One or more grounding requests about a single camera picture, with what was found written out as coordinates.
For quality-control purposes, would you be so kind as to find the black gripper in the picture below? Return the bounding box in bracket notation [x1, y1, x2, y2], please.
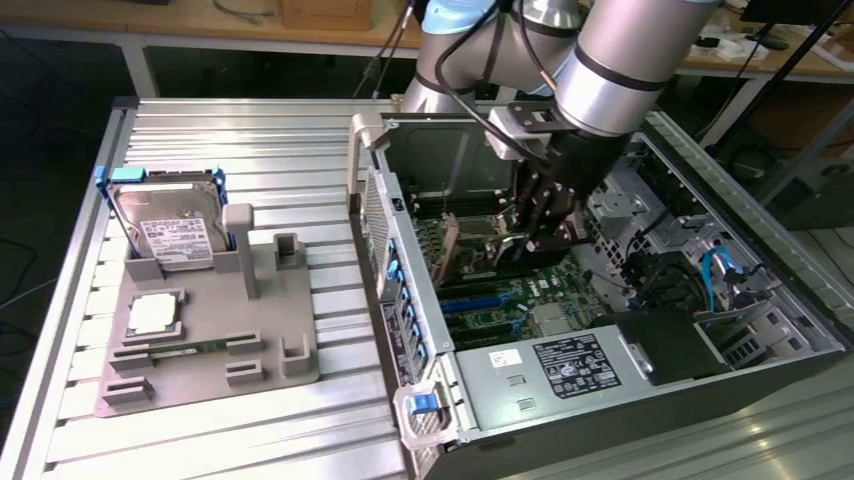
[531, 127, 634, 202]

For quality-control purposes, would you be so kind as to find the blue expansion slot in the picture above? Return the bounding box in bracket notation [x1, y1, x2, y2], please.
[436, 293, 507, 314]

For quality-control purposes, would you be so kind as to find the metal disk bay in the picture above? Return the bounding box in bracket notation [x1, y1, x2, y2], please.
[586, 167, 675, 261]

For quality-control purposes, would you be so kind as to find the green motherboard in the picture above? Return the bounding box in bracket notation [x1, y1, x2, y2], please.
[399, 194, 642, 351]

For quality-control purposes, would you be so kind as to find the silver chipset heatsink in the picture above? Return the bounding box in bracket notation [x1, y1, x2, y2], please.
[527, 303, 576, 342]

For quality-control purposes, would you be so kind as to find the wooden desk with white items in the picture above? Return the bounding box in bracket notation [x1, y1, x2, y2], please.
[672, 19, 854, 87]

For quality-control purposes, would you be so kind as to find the black plastic shroud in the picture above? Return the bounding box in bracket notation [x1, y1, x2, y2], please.
[612, 305, 734, 387]

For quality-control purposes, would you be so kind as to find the grey power supply unit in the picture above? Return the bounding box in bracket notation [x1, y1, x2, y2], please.
[451, 323, 659, 434]

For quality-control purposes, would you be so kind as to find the open black PC case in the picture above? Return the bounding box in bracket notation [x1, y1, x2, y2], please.
[345, 110, 854, 480]

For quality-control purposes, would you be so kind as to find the hard disk with blue carrier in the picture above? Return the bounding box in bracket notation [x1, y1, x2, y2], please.
[92, 166, 232, 274]

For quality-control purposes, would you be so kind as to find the grey plastic parts rack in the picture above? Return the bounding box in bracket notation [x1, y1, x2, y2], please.
[92, 202, 323, 419]

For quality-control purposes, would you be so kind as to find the long wooden desk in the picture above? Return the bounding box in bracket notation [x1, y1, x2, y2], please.
[0, 0, 428, 57]

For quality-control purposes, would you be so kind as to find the green RAM stick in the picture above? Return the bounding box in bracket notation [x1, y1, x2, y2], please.
[147, 338, 232, 357]

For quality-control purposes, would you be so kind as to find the silver CPU chip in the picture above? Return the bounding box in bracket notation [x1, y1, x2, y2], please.
[125, 294, 183, 335]

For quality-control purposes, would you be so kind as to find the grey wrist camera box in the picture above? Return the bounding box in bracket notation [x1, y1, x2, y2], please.
[485, 101, 559, 161]

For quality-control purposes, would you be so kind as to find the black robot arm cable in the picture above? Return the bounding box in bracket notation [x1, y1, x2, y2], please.
[435, 0, 563, 162]

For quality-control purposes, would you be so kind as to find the blue wire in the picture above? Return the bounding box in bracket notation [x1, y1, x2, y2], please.
[698, 247, 736, 314]

